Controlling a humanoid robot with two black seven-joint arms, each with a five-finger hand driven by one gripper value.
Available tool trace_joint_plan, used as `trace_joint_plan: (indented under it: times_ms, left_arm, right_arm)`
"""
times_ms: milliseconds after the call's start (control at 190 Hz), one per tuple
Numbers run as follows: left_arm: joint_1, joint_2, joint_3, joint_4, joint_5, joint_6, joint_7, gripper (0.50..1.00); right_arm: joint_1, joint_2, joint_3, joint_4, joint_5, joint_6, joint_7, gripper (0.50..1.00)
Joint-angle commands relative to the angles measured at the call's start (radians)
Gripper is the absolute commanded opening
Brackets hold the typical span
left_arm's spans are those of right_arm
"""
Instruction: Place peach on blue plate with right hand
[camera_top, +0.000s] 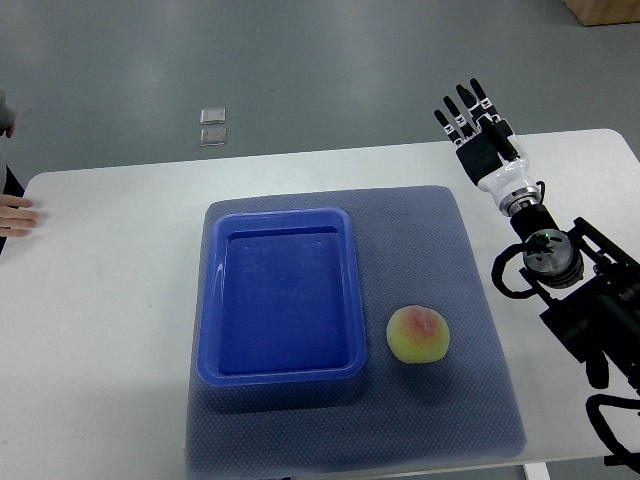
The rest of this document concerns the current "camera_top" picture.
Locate person's bare hand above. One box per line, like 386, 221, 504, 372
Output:
0, 194, 40, 238

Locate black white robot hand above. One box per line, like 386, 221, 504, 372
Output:
434, 78, 544, 217

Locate yellow-red peach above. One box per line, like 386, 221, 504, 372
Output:
386, 305, 450, 364

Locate upper metal floor plate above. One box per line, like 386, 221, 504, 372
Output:
200, 107, 226, 125

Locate grey sleeve of person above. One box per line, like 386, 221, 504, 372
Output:
0, 89, 17, 138

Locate grey-blue textured mat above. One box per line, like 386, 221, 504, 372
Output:
185, 186, 526, 479

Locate wooden box corner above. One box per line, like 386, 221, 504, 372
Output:
563, 0, 639, 27

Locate blue plastic tray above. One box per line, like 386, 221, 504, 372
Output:
196, 207, 367, 388

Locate white table leg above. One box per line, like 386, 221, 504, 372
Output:
522, 462, 551, 480

